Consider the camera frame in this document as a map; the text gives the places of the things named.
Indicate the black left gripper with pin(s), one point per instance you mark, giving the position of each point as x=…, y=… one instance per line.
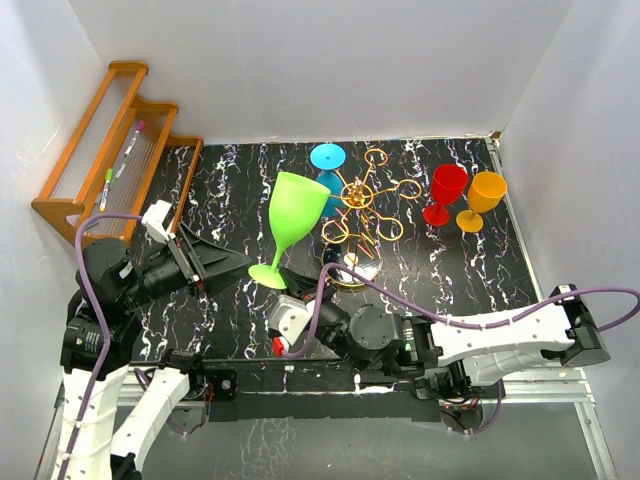
x=219, y=265

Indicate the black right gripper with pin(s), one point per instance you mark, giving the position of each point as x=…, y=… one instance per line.
x=304, y=287

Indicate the green wine glass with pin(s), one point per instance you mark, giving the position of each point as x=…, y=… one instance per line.
x=295, y=208

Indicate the blue wine glass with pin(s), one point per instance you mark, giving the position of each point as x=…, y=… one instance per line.
x=328, y=158

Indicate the red wine glass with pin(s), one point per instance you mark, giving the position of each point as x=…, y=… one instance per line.
x=448, y=183

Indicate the yellow wine glass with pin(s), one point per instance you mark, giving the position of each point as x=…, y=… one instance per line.
x=486, y=191

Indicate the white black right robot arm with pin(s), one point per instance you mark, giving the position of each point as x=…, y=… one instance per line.
x=456, y=358

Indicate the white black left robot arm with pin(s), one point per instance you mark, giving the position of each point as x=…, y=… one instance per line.
x=102, y=327

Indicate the wooden tiered shelf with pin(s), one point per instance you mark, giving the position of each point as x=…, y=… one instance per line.
x=71, y=193

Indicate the green capped marker pen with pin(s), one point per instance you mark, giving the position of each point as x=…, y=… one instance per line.
x=105, y=190

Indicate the purple capped marker pen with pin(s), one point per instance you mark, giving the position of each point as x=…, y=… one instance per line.
x=138, y=130

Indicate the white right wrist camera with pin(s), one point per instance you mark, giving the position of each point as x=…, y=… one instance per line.
x=288, y=318

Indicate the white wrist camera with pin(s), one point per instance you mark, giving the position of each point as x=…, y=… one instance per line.
x=153, y=221
x=288, y=318

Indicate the gold wire glass rack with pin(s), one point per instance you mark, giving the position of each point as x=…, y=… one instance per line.
x=353, y=237

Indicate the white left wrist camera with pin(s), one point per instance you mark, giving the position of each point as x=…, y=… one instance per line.
x=153, y=221

